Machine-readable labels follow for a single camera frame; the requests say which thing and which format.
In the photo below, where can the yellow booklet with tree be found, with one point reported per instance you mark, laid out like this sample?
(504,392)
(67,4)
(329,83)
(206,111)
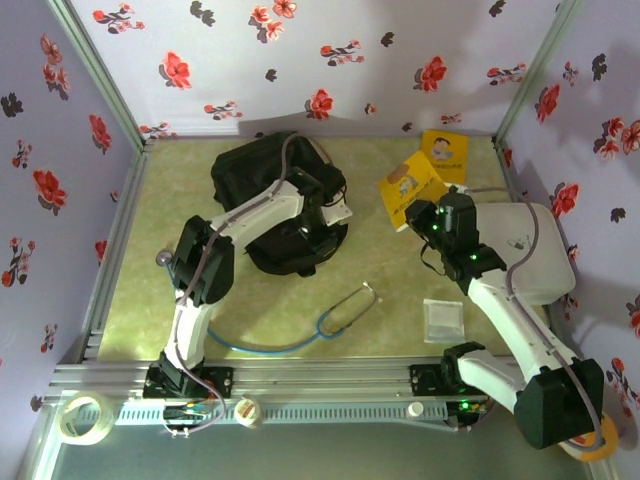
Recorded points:
(410,190)

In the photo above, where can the yellow booklet with boy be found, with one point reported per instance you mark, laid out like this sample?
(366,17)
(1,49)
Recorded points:
(450,150)

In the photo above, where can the black backpack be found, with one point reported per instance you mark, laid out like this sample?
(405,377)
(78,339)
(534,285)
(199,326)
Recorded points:
(240,170)

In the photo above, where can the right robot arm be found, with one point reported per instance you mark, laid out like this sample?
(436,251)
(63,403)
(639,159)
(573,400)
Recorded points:
(555,410)

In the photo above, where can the clear square plastic case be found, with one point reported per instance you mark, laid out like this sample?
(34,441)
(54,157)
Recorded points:
(443,320)

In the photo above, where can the white plastic medicine box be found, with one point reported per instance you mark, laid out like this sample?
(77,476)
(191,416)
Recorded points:
(545,240)

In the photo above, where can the blue stethoscope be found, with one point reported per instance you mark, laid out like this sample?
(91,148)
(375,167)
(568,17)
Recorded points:
(280,346)

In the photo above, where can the small white bottle cap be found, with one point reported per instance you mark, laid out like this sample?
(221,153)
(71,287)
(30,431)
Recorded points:
(415,410)

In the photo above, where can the small white red-label bottle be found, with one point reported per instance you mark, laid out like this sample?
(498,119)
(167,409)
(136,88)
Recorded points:
(247,412)

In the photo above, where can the orange shark plush toy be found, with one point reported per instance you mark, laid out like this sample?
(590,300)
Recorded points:
(607,435)

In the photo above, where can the clear tape roll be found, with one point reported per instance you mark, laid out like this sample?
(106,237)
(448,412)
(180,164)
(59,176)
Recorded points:
(70,425)

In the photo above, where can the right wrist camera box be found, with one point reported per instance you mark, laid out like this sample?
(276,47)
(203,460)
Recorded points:
(457,212)

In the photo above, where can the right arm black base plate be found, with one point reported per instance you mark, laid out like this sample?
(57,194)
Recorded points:
(425,380)

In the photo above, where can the aluminium frame rail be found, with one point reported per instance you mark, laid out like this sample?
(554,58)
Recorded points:
(320,380)

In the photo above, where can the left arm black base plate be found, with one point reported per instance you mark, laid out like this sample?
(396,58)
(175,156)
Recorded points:
(215,382)

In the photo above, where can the aluminium frame post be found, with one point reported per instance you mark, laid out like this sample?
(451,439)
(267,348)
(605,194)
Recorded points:
(95,70)
(535,75)

